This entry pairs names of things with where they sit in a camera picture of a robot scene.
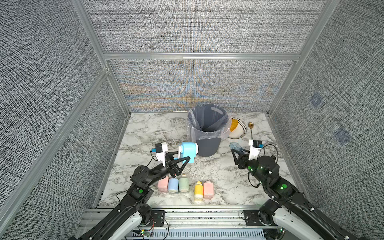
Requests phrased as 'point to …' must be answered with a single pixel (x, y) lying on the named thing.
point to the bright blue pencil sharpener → (187, 149)
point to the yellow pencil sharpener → (198, 192)
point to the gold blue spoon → (251, 126)
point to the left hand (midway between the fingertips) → (189, 156)
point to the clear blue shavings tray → (234, 145)
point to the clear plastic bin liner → (207, 121)
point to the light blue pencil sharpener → (173, 185)
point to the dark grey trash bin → (209, 147)
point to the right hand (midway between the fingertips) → (236, 147)
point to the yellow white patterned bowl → (238, 129)
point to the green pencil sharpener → (184, 184)
